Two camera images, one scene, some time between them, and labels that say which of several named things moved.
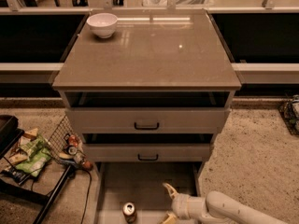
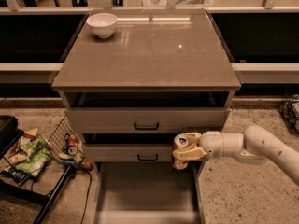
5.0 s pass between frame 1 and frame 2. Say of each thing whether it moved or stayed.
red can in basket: stayed
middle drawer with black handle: stayed
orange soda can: moved
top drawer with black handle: stayed
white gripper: moved
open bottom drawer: stayed
